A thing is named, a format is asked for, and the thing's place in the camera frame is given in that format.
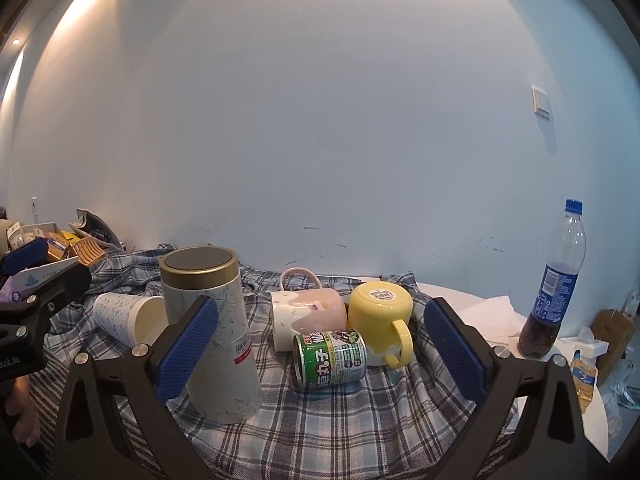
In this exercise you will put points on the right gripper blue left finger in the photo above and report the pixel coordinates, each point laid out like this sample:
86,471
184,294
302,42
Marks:
179,348

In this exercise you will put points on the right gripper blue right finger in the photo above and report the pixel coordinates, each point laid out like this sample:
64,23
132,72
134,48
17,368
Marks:
461,348

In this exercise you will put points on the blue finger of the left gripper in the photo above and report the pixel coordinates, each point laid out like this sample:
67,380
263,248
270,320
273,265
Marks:
30,254

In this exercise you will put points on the white marble steel tumbler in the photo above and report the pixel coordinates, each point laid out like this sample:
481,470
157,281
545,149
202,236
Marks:
205,282

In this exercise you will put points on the blue patterned white paper cup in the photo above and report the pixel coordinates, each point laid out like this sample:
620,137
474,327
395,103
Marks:
130,319

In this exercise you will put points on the person's left hand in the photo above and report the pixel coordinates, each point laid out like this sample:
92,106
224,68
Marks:
22,406

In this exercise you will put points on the white cardboard box of items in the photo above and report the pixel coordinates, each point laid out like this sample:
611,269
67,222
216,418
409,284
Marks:
14,288

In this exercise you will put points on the white tissue paper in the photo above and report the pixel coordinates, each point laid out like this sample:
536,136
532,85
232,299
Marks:
494,318

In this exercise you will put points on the orange plastic ribbed tray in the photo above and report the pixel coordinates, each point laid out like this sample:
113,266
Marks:
87,251

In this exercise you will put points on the grey open pouch bag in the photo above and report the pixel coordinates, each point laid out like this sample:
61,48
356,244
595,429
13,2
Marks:
89,224

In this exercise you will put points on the blue plaid cloth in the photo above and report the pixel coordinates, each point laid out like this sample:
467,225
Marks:
392,424

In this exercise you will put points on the yellow white ceramic mug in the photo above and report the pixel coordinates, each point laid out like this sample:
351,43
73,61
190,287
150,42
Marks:
380,311

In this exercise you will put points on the pink white ceramic mug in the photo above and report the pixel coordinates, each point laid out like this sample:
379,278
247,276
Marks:
303,311

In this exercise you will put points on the gold snack sachet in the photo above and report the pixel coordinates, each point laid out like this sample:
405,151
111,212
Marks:
584,373

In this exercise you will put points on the green labelled tin can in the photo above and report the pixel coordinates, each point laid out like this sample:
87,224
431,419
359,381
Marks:
323,359

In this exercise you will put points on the blue label cola bottle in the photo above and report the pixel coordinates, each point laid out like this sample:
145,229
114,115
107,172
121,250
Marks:
565,259

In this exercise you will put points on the brown cardboard box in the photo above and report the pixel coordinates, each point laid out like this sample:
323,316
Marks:
617,330

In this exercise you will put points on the white wall socket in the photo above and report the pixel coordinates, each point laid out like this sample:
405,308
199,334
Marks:
35,212

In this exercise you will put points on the white wall light switch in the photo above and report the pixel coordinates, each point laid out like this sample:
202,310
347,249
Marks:
541,103

